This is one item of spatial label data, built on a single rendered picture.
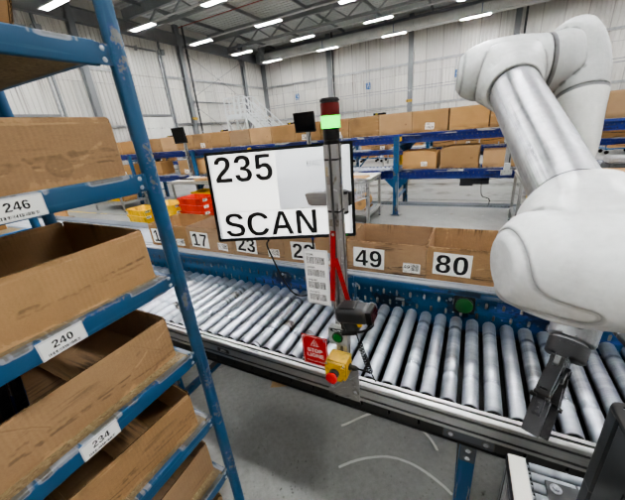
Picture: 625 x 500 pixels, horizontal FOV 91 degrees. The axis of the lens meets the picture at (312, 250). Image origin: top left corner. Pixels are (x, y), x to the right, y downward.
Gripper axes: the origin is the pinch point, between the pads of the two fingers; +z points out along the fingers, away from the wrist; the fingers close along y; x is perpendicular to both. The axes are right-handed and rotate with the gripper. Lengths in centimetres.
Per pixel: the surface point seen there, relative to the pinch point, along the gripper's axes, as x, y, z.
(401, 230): -90, -48, -60
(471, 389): -22.6, -29.7, -0.9
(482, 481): -25, -101, 34
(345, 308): -48, 16, -4
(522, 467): -2.6, -19.3, 10.3
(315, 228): -67, 25, -23
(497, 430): -11.8, -27.5, 5.9
